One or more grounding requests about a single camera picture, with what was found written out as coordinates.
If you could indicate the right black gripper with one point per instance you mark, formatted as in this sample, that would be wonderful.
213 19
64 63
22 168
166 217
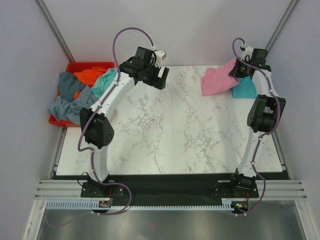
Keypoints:
234 72

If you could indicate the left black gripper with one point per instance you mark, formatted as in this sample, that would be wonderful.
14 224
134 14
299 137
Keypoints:
160 83

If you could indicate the pink t shirt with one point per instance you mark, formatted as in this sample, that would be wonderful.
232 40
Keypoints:
218 80

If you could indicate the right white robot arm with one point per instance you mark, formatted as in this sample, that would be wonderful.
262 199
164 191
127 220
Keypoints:
262 120

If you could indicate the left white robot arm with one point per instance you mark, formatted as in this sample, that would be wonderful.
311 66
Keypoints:
96 129

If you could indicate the folded teal t shirt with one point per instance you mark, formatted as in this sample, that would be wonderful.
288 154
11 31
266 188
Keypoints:
245 89

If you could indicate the mint green t shirt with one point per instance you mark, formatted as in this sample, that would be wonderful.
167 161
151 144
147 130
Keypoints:
103 82

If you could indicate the orange t shirt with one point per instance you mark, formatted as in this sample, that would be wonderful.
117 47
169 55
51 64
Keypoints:
88 77

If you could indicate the red plastic bin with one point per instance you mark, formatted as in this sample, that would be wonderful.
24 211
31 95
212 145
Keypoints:
78 67

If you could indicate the grey blue t shirt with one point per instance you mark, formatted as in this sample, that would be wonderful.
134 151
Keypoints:
73 96

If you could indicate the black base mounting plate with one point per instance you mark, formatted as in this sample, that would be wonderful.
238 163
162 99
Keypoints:
173 189

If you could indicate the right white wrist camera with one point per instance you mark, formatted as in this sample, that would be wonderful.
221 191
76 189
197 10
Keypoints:
247 52

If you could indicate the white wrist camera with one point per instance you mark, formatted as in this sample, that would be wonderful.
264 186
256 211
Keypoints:
158 55
247 52

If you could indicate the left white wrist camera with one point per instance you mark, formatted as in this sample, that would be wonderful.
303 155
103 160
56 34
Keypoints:
158 55

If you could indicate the right frame post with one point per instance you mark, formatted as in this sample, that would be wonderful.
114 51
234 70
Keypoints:
273 23

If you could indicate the frame post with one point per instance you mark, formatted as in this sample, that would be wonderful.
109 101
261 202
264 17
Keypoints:
273 23
54 29

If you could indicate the white slotted cable duct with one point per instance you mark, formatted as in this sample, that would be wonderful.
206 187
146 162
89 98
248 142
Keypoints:
58 204

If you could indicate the left frame post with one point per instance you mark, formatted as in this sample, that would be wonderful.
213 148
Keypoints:
54 29

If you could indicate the aluminium extrusion rail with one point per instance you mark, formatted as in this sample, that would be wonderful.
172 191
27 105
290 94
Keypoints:
276 190

